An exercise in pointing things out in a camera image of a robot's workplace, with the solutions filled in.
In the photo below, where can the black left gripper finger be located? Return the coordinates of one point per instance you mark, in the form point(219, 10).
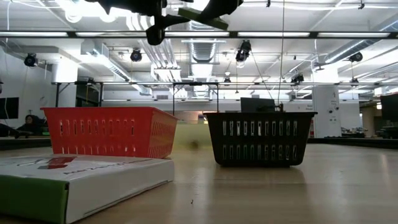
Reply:
point(227, 6)
point(157, 34)

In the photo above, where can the white box with gadget print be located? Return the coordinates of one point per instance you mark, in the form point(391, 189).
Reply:
point(217, 23)

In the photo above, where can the black ceiling-hung reel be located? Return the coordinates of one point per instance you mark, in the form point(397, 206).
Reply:
point(356, 57)
point(30, 60)
point(243, 51)
point(136, 56)

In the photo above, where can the black desk monitor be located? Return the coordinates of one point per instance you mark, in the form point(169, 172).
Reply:
point(256, 105)

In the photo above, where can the red plastic slotted basket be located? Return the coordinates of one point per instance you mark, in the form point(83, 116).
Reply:
point(105, 130)

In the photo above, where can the black plastic slotted basket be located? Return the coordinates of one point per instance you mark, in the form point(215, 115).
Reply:
point(261, 137)

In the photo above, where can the white square column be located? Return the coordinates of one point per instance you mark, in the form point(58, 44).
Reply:
point(326, 102)

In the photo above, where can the person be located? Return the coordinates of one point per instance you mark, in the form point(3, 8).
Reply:
point(30, 123)

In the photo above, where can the white box with marker print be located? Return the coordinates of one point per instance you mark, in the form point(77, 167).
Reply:
point(93, 177)

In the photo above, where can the large dark screen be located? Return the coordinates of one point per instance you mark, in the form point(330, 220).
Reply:
point(390, 107)

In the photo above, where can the black wall screen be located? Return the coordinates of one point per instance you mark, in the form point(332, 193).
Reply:
point(8, 108)

